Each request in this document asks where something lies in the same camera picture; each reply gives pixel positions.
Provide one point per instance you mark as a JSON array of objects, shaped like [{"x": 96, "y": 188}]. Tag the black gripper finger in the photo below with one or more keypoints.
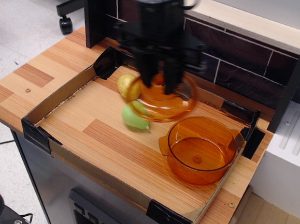
[
  {"x": 146, "y": 70},
  {"x": 173, "y": 71}
]

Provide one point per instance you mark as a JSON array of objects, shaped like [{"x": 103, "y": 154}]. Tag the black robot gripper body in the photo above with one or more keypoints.
[{"x": 158, "y": 36}]

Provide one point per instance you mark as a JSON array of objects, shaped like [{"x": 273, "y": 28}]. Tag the orange transparent pot lid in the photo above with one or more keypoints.
[{"x": 152, "y": 103}]

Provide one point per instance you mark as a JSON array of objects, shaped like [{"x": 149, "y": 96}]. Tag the orange transparent pot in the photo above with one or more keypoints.
[{"x": 200, "y": 150}]

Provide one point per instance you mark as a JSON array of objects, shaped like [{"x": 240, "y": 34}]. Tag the yellow toy potato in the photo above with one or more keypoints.
[{"x": 126, "y": 85}]

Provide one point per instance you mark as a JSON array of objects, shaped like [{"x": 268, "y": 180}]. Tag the cardboard fence with black tape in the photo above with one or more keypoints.
[{"x": 79, "y": 123}]

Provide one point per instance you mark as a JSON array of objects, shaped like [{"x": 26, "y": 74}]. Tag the green toy pear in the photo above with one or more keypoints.
[{"x": 130, "y": 115}]

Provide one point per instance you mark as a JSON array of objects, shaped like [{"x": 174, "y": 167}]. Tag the black office chair base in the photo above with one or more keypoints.
[{"x": 63, "y": 10}]

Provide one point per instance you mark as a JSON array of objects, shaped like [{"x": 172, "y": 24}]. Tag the white toy sink counter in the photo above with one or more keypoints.
[{"x": 277, "y": 178}]

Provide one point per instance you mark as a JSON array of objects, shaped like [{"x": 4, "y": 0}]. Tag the grey toy oven front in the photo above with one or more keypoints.
[{"x": 68, "y": 197}]

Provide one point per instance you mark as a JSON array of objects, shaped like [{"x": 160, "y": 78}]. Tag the black upright post left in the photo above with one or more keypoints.
[{"x": 94, "y": 12}]

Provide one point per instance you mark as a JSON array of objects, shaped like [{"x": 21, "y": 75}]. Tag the black upright post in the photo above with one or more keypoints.
[
  {"x": 285, "y": 100},
  {"x": 94, "y": 12}
]

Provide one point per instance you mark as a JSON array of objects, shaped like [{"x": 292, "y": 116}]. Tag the black upright post right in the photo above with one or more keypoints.
[{"x": 285, "y": 100}]

